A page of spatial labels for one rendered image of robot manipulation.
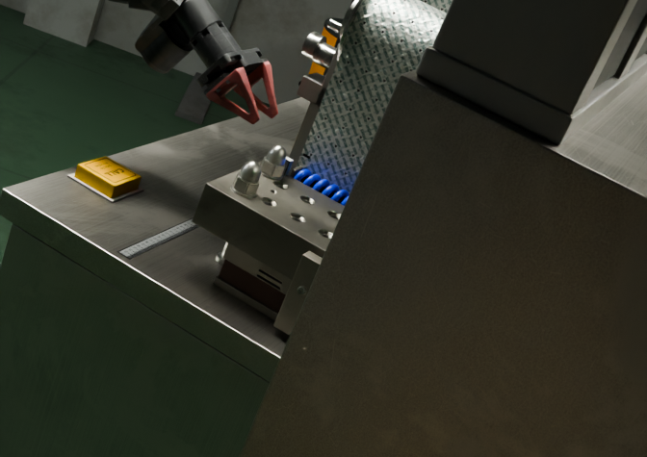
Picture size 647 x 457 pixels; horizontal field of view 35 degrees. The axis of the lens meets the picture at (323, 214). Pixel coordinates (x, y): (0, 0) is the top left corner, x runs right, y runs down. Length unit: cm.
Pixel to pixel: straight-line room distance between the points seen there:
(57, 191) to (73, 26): 346
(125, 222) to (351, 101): 36
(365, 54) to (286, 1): 348
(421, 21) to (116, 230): 50
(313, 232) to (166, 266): 21
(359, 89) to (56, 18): 359
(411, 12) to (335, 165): 24
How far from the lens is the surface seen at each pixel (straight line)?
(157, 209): 154
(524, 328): 54
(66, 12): 493
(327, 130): 147
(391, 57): 142
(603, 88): 62
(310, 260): 128
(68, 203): 148
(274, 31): 494
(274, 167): 143
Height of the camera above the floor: 157
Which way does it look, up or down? 23 degrees down
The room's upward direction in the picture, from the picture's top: 23 degrees clockwise
